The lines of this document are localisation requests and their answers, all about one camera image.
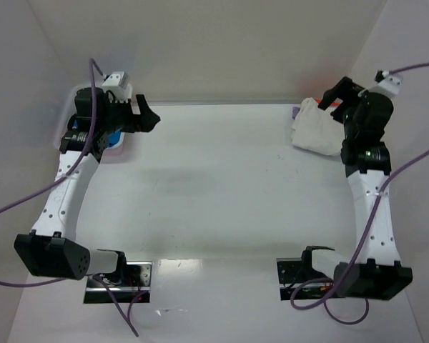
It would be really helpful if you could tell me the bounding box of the white plastic basket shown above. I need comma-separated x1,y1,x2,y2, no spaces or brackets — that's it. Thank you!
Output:
52,83,125,157

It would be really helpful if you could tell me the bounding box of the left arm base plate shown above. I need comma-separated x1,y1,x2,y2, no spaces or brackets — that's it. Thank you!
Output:
83,262,153,304

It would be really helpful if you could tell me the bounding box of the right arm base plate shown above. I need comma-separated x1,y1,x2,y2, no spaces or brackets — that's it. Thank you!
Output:
276,258,332,301

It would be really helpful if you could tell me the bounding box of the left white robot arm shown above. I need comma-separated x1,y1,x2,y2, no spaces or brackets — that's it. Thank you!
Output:
14,71,160,280

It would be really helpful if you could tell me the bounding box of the purple cable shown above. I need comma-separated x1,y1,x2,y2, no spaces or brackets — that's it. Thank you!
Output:
290,62,429,325
0,59,149,337

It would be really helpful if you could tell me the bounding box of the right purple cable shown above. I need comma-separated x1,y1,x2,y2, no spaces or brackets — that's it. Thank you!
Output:
290,62,429,325

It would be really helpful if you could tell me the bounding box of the folded orange t shirt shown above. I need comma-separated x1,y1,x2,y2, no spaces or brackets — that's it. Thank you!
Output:
317,99,341,110

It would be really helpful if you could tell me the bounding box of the blue t shirt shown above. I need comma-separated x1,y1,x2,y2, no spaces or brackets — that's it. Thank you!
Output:
71,121,124,150

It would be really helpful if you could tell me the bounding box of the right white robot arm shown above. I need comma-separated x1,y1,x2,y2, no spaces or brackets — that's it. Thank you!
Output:
300,71,413,300

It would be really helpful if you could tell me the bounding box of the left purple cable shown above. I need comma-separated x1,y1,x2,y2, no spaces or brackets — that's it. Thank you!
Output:
0,59,149,337

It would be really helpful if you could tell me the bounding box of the white t shirt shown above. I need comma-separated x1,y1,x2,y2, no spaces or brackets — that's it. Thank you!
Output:
291,98,344,156

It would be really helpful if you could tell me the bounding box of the folded purple t shirt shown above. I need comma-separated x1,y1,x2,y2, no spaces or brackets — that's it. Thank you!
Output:
292,106,300,120

